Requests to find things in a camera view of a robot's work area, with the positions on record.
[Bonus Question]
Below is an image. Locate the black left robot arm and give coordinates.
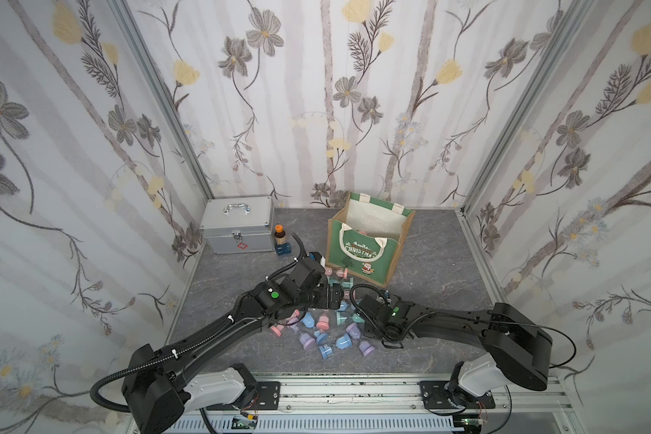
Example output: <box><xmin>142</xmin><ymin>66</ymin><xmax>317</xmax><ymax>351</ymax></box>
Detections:
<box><xmin>90</xmin><ymin>251</ymin><xmax>344</xmax><ymax>433</ymax></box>

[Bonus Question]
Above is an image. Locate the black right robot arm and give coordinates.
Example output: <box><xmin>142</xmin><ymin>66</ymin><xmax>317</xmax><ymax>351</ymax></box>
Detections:
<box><xmin>348</xmin><ymin>284</ymin><xmax>578</xmax><ymax>405</ymax></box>

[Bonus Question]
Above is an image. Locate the pink hourglass near bag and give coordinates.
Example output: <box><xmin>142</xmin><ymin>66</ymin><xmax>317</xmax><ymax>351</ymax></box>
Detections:
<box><xmin>325</xmin><ymin>267</ymin><xmax>349</xmax><ymax>280</ymax></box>

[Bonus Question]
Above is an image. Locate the purple hourglass front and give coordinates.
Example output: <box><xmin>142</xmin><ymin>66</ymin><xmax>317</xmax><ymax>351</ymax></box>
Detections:
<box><xmin>345</xmin><ymin>323</ymin><xmax>375</xmax><ymax>357</ymax></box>

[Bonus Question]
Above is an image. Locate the blue hourglass front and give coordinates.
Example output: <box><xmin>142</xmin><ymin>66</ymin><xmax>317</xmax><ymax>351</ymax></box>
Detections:
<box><xmin>318</xmin><ymin>335</ymin><xmax>353</xmax><ymax>360</ymax></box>

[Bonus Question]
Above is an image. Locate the green burlap canvas bag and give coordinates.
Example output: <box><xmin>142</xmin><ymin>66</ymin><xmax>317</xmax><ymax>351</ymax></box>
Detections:
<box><xmin>325</xmin><ymin>193</ymin><xmax>415</xmax><ymax>288</ymax></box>

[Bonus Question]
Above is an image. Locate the brown bottle orange cap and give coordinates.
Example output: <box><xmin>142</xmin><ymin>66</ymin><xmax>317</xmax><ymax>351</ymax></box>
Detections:
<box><xmin>273</xmin><ymin>224</ymin><xmax>288</xmax><ymax>245</ymax></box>

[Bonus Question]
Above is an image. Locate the silver metal case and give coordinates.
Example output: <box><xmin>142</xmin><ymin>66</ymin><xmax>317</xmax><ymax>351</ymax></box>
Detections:
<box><xmin>200</xmin><ymin>196</ymin><xmax>274</xmax><ymax>254</ymax></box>

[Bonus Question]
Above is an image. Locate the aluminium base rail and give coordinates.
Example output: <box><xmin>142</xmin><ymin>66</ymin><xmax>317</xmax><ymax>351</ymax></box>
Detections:
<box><xmin>124</xmin><ymin>371</ymin><xmax>576</xmax><ymax>434</ymax></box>

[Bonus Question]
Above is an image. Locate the aluminium corner frame post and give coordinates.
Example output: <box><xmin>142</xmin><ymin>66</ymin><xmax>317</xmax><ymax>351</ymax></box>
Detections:
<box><xmin>108</xmin><ymin>0</ymin><xmax>214</xmax><ymax>201</ymax></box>

